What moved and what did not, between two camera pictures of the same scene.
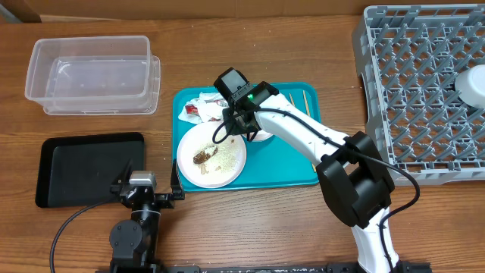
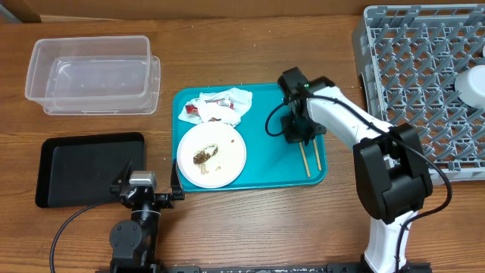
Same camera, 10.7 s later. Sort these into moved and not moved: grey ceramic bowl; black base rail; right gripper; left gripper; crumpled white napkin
Moved: right gripper
Not moved: crumpled white napkin; black base rail; left gripper; grey ceramic bowl
